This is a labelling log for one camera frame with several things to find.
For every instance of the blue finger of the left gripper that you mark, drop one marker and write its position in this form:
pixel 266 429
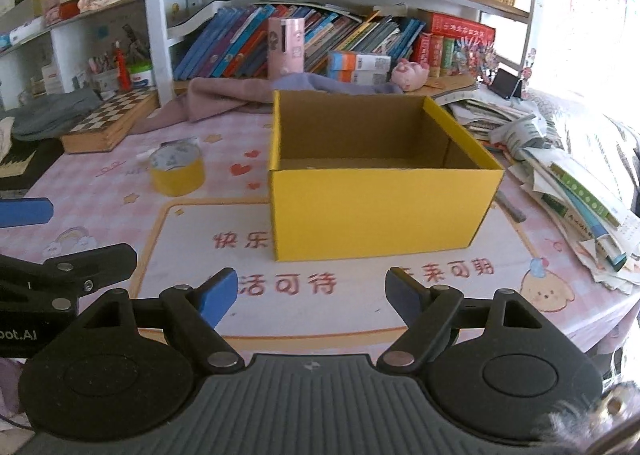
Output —
pixel 90 270
pixel 22 212

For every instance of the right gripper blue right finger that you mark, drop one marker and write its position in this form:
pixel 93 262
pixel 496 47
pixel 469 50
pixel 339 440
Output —
pixel 430 315

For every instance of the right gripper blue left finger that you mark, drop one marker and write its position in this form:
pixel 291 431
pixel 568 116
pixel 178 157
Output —
pixel 193 314

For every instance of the yellow tape roll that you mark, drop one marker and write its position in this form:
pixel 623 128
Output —
pixel 177 169

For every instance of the piano keyboard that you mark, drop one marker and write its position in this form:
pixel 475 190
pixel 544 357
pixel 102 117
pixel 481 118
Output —
pixel 27 162

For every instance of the grey folded garment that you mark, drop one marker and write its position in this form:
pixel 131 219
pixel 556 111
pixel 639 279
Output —
pixel 51 116

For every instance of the pink checkered tablecloth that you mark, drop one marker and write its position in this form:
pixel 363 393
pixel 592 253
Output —
pixel 104 199

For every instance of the wooden chess board box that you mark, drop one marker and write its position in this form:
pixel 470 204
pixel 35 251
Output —
pixel 106 127

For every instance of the yellow cardboard box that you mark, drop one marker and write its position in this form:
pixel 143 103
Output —
pixel 373 176

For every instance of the red bottle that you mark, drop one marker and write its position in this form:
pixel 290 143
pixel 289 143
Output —
pixel 122 72

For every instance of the white green-lid jar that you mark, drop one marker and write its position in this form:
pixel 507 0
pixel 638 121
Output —
pixel 141 75

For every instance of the pink mauve cloth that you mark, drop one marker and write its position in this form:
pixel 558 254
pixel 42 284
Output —
pixel 209 97

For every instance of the pile of papers and booklets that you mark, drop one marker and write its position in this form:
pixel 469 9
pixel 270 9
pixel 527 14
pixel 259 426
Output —
pixel 578 164

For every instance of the white bookshelf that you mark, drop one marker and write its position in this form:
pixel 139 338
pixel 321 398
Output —
pixel 69 44

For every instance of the pink pig figurine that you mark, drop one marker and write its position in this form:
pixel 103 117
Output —
pixel 409 76

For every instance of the black phone stand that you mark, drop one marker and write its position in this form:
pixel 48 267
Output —
pixel 507 85

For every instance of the orange white box stack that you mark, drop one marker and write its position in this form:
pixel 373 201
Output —
pixel 366 69

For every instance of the row of leaning books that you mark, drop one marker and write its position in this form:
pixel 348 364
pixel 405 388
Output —
pixel 232 42

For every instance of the pink cylindrical container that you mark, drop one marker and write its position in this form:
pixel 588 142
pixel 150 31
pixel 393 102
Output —
pixel 286 47

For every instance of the red thick dictionary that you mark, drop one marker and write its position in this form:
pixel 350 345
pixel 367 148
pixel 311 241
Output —
pixel 450 26

